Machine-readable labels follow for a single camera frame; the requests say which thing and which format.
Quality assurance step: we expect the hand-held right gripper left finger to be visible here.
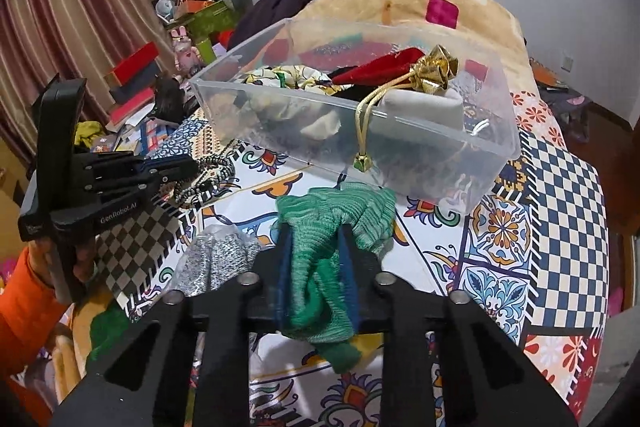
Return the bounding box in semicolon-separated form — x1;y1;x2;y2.
50;221;301;427

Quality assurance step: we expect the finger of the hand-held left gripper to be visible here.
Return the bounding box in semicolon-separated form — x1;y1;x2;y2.
75;153;199;186
82;179;168;210

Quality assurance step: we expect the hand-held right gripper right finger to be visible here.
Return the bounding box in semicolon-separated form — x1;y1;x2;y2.
338;225;581;427

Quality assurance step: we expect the green knit cloth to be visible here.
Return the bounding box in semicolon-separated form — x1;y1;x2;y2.
275;183;398;372

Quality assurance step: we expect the black white beaded string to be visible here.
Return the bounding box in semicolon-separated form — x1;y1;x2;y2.
167;153;237;209

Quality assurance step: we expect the clear plastic storage box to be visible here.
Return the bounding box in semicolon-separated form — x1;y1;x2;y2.
188;18;522;215

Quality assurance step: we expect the person's left forearm orange sleeve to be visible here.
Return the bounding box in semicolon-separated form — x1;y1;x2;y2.
0;247;72;380

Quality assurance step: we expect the person's left hand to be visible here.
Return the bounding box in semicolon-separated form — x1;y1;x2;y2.
71;238;99;290

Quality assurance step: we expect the black furry object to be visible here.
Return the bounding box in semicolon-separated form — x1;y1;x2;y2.
149;76;188;124

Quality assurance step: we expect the grey speckled cloth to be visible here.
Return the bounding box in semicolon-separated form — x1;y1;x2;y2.
171;224;263;299

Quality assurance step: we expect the red book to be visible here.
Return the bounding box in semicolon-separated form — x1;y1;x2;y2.
106;87;157;124

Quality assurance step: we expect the red flat box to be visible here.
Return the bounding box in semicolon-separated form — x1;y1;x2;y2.
111;42;161;81

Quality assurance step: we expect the pink plush rabbit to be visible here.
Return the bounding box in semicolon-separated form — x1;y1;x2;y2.
169;26;203;74

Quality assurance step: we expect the striped pink curtain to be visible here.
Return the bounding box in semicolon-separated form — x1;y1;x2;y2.
0;0;163;170

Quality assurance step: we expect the beige crumpled cloth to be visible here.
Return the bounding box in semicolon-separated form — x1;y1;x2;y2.
249;96;343;144

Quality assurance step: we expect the green gift box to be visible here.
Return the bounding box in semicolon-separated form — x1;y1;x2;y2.
189;1;239;38

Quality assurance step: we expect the yellow green patterned cloth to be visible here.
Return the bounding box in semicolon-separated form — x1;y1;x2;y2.
239;64;337;96

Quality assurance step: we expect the white grey cloth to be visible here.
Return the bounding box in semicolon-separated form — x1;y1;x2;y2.
374;86;464;131

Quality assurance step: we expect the colourful patterned bedsheet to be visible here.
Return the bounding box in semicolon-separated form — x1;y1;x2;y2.
65;82;610;427

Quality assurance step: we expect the dark purple garment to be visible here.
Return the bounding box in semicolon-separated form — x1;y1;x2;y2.
226;0;316;51

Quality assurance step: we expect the red velvet pouch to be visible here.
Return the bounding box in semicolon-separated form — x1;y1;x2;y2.
332;47;427;86

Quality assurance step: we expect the gold ribbon bow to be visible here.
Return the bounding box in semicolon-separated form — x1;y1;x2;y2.
409;44;462;96

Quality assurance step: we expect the beige plush blanket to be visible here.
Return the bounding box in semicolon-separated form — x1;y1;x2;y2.
292;0;532;84

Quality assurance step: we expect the gold tassel cord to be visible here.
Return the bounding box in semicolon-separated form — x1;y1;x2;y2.
352;76;426;174

